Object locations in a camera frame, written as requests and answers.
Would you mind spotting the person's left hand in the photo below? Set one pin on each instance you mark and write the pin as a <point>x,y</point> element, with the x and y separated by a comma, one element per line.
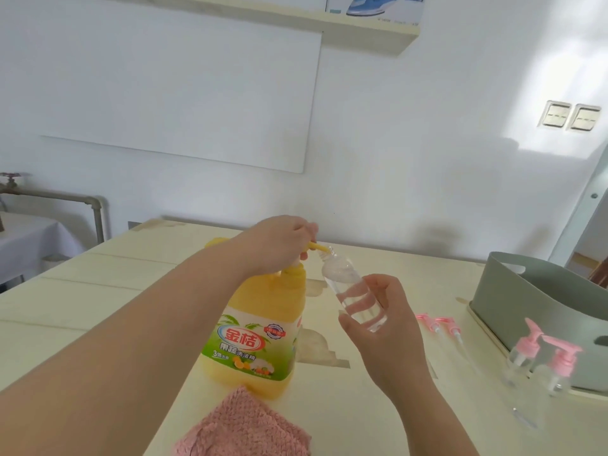
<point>275,242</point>

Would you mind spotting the person's right hand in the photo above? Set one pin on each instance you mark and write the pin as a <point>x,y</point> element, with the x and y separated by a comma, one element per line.
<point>394,351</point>

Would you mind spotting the yellow detergent jug with pump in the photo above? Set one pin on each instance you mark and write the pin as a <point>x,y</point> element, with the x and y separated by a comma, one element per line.
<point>271,299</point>

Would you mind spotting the small clear plastic bottle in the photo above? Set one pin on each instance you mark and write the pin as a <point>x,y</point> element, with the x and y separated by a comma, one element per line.
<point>517,368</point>
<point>342,280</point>
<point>537,396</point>

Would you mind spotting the pink pump dispenser head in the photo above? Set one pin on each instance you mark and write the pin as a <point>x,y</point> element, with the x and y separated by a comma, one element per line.
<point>563,360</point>
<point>528,345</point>
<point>426,321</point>
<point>449,325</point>

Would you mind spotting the grey-green plastic basket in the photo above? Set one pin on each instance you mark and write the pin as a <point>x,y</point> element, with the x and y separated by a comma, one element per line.
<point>532,308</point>

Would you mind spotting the pink textured cloth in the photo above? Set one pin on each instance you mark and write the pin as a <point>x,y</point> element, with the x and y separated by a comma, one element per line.
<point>242,427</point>

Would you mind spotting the person's left forearm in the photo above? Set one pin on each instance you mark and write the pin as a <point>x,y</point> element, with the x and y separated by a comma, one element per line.
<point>109,370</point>

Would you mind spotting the white iron packaging box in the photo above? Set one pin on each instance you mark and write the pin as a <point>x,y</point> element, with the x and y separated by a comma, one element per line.
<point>380,8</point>

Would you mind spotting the grey metal pipe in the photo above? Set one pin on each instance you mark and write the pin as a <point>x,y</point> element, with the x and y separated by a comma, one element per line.
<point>62,194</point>

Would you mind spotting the dark wooden chair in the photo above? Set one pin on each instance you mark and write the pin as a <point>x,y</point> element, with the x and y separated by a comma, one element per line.
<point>601,273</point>

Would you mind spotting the white tablecloth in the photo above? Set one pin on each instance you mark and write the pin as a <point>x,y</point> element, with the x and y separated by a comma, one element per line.
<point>33,246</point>

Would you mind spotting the red pipe valve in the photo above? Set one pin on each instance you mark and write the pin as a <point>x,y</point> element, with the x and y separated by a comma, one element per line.
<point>9,179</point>

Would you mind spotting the white wall board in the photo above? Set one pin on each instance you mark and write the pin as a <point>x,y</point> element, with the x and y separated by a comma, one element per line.
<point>180,85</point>

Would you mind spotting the white door frame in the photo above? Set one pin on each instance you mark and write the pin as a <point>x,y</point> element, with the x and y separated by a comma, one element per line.
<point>579,213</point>

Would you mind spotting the white wall switch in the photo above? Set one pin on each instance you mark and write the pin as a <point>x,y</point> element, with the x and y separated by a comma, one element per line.
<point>585,118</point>
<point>556,114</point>

